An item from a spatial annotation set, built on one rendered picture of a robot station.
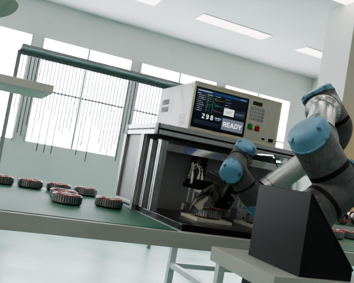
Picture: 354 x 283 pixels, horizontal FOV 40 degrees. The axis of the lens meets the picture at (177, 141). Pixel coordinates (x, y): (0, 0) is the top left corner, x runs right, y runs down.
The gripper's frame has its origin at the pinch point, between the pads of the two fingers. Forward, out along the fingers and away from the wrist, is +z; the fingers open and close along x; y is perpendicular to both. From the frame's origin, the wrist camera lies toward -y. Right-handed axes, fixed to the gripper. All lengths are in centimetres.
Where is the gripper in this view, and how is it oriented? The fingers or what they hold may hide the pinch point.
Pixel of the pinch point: (206, 211)
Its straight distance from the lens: 188.7
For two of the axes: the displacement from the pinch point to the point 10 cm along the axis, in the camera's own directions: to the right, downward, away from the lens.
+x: 9.0, 1.8, 3.9
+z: -3.7, 7.9, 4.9
